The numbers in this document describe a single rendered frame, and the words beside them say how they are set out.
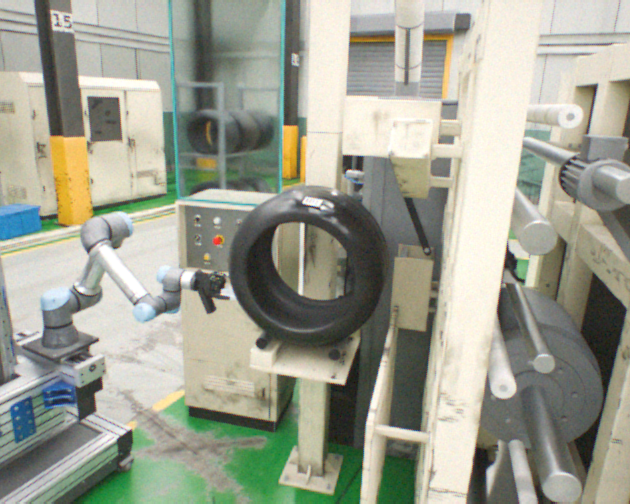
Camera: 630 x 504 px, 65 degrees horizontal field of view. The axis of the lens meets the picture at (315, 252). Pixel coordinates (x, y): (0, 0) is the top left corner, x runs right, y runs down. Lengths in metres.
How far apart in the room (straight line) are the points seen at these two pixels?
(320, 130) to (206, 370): 1.50
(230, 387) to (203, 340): 0.30
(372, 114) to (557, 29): 9.32
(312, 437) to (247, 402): 0.51
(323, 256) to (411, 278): 0.38
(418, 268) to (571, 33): 8.78
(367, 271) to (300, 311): 0.49
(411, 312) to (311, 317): 0.41
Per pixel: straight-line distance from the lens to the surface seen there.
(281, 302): 2.07
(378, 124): 1.33
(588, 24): 10.54
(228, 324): 2.66
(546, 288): 2.71
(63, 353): 2.37
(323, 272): 2.10
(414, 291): 2.00
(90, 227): 2.11
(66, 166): 7.37
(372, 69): 11.29
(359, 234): 1.65
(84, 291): 2.41
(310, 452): 2.56
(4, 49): 10.53
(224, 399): 2.90
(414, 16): 2.32
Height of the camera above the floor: 1.77
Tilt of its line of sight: 17 degrees down
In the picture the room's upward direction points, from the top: 2 degrees clockwise
